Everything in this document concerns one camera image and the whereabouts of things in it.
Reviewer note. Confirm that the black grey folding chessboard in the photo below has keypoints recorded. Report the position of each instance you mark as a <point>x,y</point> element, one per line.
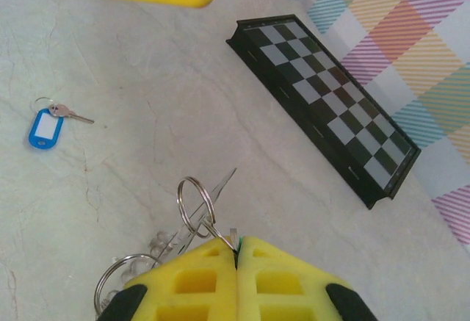
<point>323,108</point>

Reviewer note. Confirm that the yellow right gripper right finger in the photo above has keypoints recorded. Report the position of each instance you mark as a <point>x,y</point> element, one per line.
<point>246,291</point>

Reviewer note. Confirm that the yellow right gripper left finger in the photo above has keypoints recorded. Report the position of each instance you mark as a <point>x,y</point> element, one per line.
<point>224,291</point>

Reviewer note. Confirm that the silver keyring with keys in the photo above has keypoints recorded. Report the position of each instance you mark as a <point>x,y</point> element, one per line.
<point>222,184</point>

